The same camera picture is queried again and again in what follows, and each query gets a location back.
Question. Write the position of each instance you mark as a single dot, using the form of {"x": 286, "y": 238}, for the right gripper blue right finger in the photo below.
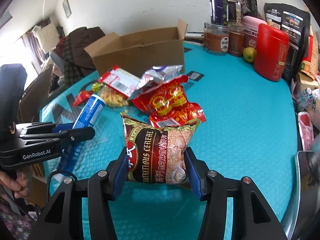
{"x": 211, "y": 187}

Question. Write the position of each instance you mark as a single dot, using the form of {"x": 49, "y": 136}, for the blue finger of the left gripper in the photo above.
{"x": 60, "y": 138}
{"x": 41, "y": 128}

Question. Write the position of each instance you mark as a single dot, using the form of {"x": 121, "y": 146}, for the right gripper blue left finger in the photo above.
{"x": 105, "y": 186}

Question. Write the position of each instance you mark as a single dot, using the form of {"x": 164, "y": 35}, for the blue cookie tube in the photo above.
{"x": 87, "y": 118}

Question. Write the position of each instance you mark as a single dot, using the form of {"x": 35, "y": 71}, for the waffle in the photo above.
{"x": 112, "y": 98}

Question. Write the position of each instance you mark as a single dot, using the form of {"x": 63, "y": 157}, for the yellow green lollipop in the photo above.
{"x": 96, "y": 87}

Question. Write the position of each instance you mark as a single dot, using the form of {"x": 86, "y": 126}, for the nutritious cereal bag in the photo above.
{"x": 156, "y": 155}

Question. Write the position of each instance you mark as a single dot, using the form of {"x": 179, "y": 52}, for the red white snack packet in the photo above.
{"x": 120, "y": 80}

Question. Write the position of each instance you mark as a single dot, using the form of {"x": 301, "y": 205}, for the red gold snack bag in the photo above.
{"x": 168, "y": 105}

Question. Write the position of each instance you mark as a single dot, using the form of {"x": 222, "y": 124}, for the silver purple snack pouch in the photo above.
{"x": 154, "y": 78}

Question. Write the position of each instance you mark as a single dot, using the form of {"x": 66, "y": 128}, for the person's left hand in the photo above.
{"x": 20, "y": 186}

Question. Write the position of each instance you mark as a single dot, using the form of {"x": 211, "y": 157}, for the red chili snack packet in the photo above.
{"x": 82, "y": 97}

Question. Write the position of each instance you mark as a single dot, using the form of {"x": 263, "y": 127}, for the plaid green cloth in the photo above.
{"x": 72, "y": 72}

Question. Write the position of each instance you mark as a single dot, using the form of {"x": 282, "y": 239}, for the turquoise bubble mat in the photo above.
{"x": 250, "y": 130}

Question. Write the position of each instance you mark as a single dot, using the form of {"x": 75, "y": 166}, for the brown jacket on chair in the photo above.
{"x": 80, "y": 39}

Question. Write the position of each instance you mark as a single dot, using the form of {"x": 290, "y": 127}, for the brown cardboard box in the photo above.
{"x": 139, "y": 51}

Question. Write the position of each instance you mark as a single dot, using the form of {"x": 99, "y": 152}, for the green apple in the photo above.
{"x": 249, "y": 54}

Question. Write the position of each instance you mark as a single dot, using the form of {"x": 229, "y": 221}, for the brown label jar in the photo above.
{"x": 236, "y": 41}

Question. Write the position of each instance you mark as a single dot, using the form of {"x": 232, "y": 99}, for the white device on table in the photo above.
{"x": 194, "y": 36}

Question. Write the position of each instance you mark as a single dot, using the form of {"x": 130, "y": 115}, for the clear jar brown contents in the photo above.
{"x": 216, "y": 38}

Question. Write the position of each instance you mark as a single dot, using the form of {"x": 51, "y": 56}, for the red canister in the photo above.
{"x": 272, "y": 50}

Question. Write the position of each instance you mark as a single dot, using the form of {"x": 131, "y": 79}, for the pink canister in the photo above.
{"x": 251, "y": 25}

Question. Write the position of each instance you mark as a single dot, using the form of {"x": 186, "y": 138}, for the dark label rear jar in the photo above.
{"x": 250, "y": 8}

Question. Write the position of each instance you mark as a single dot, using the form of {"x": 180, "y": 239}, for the black label nut jar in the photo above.
{"x": 235, "y": 12}

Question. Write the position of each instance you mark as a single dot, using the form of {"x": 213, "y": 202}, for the black coffee bag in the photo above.
{"x": 296, "y": 23}

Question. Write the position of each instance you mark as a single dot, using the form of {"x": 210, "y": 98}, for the wall picture frame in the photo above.
{"x": 66, "y": 8}

